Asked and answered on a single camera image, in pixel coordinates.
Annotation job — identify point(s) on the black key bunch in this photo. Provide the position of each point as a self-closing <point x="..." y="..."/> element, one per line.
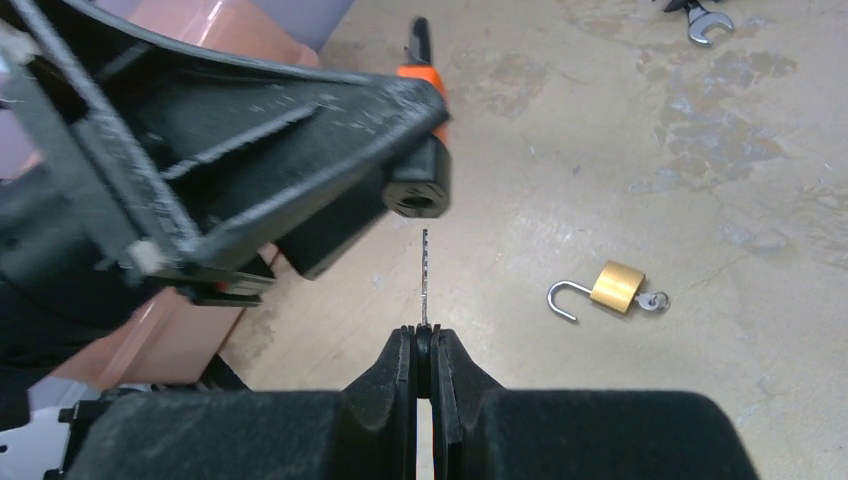
<point x="424" y="329"/>

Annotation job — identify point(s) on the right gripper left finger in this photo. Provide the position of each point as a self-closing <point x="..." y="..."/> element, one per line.
<point x="365" y="431"/>

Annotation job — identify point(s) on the orange black padlock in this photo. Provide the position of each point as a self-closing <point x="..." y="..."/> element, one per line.
<point x="420" y="146"/>

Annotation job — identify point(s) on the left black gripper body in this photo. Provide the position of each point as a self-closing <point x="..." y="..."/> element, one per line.
<point x="59" y="293"/>

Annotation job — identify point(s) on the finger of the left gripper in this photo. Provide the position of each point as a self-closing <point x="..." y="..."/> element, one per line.
<point x="180" y="158"/>

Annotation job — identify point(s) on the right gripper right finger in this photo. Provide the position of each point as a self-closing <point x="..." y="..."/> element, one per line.
<point x="483" y="430"/>

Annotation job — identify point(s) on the brass padlock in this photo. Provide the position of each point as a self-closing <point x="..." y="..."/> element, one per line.
<point x="616" y="288"/>

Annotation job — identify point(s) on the small silver wrench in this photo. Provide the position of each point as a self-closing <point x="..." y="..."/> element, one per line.
<point x="702" y="21"/>

